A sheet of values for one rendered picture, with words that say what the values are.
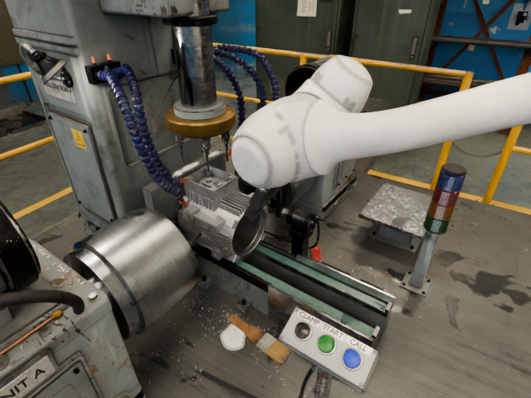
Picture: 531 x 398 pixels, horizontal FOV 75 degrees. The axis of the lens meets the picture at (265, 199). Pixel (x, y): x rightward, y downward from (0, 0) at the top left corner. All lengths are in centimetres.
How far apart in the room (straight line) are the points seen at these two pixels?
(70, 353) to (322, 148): 53
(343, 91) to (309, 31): 357
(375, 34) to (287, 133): 348
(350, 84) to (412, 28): 325
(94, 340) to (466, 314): 98
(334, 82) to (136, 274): 52
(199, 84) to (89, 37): 26
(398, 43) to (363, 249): 281
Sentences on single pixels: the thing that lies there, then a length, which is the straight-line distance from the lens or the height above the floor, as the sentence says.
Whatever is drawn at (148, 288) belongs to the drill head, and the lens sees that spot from 78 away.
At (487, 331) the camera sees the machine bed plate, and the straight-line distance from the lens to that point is 120.
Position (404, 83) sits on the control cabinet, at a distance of 390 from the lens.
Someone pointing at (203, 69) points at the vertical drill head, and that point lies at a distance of 87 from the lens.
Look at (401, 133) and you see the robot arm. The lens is 45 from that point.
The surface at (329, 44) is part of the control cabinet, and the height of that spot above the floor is 100.
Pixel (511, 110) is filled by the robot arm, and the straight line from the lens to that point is 50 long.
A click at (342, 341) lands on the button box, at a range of 70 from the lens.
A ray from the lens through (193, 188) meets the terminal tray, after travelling 100.
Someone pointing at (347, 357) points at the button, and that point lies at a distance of 68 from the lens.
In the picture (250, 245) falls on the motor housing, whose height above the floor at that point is 94.
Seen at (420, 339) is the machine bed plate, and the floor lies 80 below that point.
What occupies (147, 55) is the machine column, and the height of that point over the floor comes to 145.
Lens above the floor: 163
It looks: 33 degrees down
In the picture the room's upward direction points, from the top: straight up
